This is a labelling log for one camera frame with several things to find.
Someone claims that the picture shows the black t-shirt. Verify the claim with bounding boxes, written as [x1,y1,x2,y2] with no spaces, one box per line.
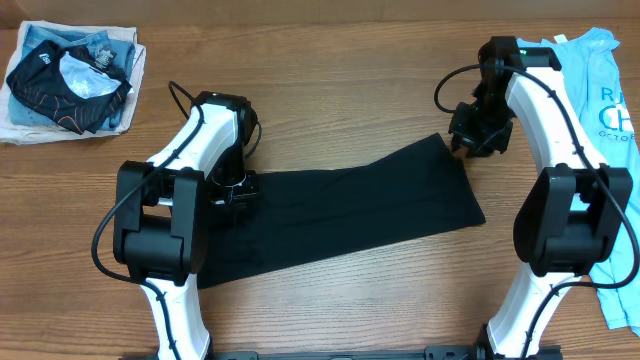
[197,134,485,289]

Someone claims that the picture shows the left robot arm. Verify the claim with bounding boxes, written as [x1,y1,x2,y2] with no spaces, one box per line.
[113,91,260,359]

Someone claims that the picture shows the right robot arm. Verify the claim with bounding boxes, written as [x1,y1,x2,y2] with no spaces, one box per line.
[439,36,634,359]

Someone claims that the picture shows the light blue t-shirt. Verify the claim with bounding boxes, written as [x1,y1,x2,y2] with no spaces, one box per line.
[517,27,639,337]

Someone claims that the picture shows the folded blue jeans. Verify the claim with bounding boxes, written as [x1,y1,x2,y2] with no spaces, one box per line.
[9,25,137,126]

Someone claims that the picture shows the folded black patterned shirt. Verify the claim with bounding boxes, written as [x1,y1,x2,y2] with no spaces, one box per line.
[6,40,132,135]

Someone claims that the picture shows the folded beige cloth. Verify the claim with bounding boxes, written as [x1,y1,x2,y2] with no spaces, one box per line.
[1,21,146,145]

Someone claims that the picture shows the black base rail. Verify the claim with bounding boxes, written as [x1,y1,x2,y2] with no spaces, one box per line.
[119,344,564,360]

